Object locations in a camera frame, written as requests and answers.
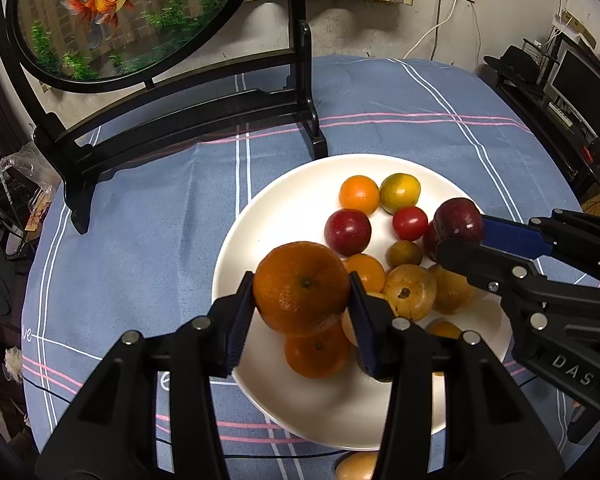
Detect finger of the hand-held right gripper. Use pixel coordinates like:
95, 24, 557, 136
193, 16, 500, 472
436, 239, 551, 333
480, 209, 600, 288

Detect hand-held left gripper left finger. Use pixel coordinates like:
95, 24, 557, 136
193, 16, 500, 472
36, 271, 256, 480

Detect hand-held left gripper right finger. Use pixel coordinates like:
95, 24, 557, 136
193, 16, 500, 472
347, 271, 566, 480

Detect large orange mandarin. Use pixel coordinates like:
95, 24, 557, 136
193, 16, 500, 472
284, 320, 352, 380
252, 241, 352, 337

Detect yellow-orange mandarin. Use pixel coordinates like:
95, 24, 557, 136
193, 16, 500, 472
425, 319, 463, 341

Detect small olive fruit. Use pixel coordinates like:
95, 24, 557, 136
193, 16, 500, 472
385, 240, 423, 268

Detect bright red tomato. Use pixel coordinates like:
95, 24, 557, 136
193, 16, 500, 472
392, 206, 429, 242

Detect green-yellow mandarin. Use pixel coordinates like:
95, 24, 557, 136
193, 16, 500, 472
379, 172, 422, 214

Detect white round plate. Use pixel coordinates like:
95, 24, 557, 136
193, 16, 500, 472
212, 153, 512, 452

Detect black media stand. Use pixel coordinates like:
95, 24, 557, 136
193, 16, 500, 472
495, 67, 600, 191

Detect white remote control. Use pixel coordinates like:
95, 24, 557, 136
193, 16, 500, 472
547, 101, 573, 127

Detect blue plaid tablecloth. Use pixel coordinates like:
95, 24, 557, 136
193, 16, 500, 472
20, 55, 596, 480

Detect black computer monitor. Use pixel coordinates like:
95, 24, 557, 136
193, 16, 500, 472
550, 47, 600, 138

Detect black hat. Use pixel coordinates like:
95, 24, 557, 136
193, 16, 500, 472
482, 45, 541, 83

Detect yellow flat box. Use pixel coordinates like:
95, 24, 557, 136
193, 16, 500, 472
552, 10, 597, 46

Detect clear plastic bag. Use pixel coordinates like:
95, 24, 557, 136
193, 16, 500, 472
0, 140, 63, 196

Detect round goldfish screen on stand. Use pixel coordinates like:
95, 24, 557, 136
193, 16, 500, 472
0, 0, 329, 235

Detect white power cable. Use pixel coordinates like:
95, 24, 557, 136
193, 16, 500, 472
404, 0, 461, 61

